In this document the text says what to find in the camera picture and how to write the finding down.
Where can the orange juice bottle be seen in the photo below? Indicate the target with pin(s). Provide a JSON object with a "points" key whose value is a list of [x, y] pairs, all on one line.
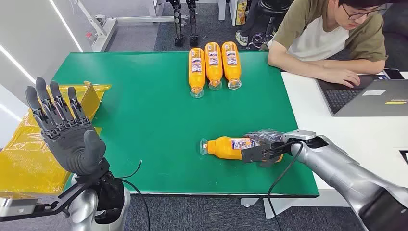
{"points": [[223, 148], [231, 70], [196, 76], [214, 71]]}

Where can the black swivel chair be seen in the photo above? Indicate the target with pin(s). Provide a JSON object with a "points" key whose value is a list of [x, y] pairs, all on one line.
{"points": [[274, 6]]}

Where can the person's foot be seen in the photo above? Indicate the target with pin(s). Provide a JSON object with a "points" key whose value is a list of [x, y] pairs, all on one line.
{"points": [[241, 39]]}

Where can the yellow printed carton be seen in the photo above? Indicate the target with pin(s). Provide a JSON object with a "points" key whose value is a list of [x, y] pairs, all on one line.
{"points": [[241, 11]]}

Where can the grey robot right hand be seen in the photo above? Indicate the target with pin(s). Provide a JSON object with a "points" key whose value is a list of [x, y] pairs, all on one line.
{"points": [[73, 150]]}

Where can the green table mat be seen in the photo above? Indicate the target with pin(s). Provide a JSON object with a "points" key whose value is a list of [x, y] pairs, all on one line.
{"points": [[153, 127]]}

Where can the person's hand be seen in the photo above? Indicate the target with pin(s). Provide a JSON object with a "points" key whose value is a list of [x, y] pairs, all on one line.
{"points": [[342, 78]]}

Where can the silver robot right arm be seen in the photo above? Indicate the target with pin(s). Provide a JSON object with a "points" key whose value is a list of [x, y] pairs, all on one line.
{"points": [[83, 207]]}

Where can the grey laptop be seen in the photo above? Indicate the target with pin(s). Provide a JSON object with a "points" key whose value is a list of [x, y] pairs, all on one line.
{"points": [[366, 103]]}

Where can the yellow plastic-wrapped box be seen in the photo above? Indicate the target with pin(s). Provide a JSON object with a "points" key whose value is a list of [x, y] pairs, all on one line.
{"points": [[25, 159]]}

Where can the clear plastic wrap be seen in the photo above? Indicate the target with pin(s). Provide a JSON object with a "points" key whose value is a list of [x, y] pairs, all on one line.
{"points": [[266, 135]]}

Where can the person's forearm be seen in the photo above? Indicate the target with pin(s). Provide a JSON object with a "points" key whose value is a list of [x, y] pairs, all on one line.
{"points": [[293, 65], [360, 66]]}

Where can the person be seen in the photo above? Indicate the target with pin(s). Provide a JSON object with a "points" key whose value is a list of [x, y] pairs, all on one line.
{"points": [[315, 35]]}

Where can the white desk frame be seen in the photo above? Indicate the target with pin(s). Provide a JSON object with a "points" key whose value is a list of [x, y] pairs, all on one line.
{"points": [[106, 30]]}

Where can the black mechanical leg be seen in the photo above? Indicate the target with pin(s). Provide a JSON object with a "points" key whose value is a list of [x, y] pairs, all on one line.
{"points": [[178, 39], [193, 39]]}

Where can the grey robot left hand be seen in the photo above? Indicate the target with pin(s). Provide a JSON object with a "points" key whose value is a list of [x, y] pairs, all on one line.
{"points": [[255, 155]]}

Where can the black smartphone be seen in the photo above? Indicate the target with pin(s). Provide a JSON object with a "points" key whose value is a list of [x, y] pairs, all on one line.
{"points": [[394, 74]]}

